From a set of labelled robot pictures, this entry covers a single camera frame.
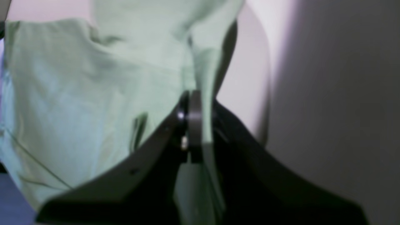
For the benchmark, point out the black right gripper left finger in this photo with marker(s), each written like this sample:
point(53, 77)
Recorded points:
point(139, 190)

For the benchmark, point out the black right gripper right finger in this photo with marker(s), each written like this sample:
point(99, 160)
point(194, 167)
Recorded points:
point(259, 190)

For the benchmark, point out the green T-shirt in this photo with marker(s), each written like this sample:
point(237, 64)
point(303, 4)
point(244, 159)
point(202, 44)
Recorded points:
point(78, 99)

